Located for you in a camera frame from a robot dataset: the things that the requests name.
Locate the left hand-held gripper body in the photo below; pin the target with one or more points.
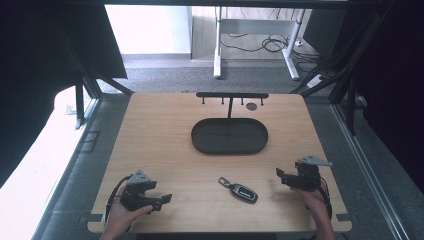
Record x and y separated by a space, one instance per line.
135 196

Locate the person's left hand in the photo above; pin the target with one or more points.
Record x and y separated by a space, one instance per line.
122 216

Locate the white desk frame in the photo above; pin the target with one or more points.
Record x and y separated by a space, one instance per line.
218 50

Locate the black car key fob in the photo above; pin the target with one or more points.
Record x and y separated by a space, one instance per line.
241 190

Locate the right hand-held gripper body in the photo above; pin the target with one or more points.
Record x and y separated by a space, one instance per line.
308 175

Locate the dark curtain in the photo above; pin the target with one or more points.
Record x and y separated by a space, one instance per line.
30 66
396 83

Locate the aluminium floor rail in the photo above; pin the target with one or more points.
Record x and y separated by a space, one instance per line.
363 166

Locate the white power strip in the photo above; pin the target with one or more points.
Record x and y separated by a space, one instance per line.
315 81

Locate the person's right hand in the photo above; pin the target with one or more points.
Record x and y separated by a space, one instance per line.
312 200

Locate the black metal stand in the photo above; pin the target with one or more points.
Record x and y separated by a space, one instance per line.
80 100
350 96

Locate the black key stand with tray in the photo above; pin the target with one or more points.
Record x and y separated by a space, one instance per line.
229 135

